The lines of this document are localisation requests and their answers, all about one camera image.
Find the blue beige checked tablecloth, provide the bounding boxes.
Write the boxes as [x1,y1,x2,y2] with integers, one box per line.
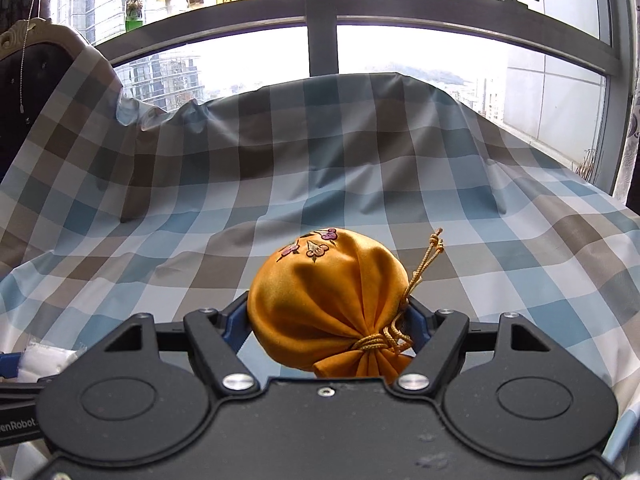
[0,42,640,480]

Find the patterned light curtain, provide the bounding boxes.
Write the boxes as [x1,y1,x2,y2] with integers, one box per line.
[612,0,640,207]

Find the pink-edged white cloth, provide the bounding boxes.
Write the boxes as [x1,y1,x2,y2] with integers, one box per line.
[21,342,84,379]

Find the dark window frame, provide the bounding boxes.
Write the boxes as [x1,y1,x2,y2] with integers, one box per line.
[92,0,624,196]

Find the dark upholstered chair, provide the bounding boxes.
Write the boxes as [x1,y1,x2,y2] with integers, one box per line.
[0,17,89,181]

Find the orange satin drawstring pouch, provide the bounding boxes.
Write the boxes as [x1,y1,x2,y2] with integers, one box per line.
[247,227,445,379]

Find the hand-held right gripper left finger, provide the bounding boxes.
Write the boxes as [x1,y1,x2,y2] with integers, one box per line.
[102,294,258,395]

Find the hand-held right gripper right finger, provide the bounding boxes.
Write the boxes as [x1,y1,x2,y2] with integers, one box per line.
[392,297,556,395]

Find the metal pull chain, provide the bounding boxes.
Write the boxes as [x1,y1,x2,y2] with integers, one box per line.
[19,0,51,114]

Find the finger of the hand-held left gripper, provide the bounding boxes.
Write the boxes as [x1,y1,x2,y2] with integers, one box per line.
[0,353,51,401]

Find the dried twigs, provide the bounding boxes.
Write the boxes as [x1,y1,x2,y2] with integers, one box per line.
[574,149,599,182]

